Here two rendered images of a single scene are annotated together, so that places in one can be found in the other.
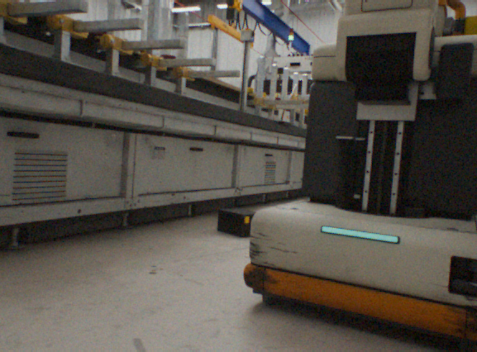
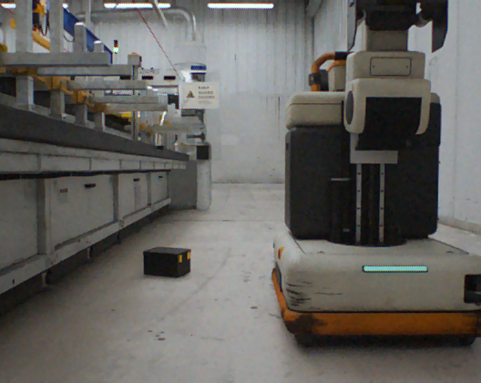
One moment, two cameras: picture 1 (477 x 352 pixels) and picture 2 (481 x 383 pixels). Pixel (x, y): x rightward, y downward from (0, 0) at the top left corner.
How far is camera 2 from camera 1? 70 cm
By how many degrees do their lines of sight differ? 26
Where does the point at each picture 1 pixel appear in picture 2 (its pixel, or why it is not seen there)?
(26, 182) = not seen: outside the picture
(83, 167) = (8, 227)
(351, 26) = (370, 88)
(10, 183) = not seen: outside the picture
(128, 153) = (45, 202)
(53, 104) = (19, 163)
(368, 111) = (359, 155)
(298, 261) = (343, 301)
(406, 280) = (434, 299)
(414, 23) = (420, 90)
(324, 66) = (305, 112)
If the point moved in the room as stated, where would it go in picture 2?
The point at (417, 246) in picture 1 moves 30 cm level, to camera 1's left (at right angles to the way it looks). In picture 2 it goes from (440, 271) to (360, 283)
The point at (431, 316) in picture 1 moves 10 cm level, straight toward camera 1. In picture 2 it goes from (454, 323) to (472, 336)
